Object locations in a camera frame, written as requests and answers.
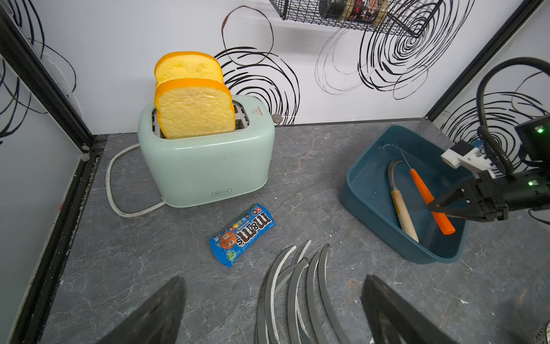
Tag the black wire wall basket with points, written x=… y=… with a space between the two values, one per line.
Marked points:
x=409 y=18

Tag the toast slice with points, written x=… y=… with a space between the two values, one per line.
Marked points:
x=191 y=107
x=182 y=65

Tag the orange handled sickle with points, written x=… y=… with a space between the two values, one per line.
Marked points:
x=441 y=219

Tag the teal plastic storage box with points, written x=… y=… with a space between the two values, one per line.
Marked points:
x=366 y=195

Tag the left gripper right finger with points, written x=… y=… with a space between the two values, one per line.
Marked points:
x=394 y=320

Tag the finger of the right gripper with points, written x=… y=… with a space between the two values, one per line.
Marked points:
x=451 y=200
x=452 y=213

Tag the front toast slice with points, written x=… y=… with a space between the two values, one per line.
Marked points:
x=191 y=107

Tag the mint green toaster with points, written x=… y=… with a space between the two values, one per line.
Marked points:
x=201 y=170

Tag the white round strainer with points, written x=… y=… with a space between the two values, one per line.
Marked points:
x=542 y=336

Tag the wooden handled sickle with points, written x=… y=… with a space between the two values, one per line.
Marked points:
x=403 y=215

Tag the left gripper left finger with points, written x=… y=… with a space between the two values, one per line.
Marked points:
x=157 y=320

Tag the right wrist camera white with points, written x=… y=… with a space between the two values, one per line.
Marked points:
x=464 y=154

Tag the rear toast slice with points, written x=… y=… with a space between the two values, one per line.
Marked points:
x=182 y=65

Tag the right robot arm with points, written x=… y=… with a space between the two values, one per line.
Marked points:
x=534 y=137

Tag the jar in wire basket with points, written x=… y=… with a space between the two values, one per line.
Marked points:
x=371 y=12

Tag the blue candy packet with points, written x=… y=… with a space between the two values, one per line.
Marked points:
x=230 y=244

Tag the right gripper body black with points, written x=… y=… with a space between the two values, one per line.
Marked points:
x=491 y=199

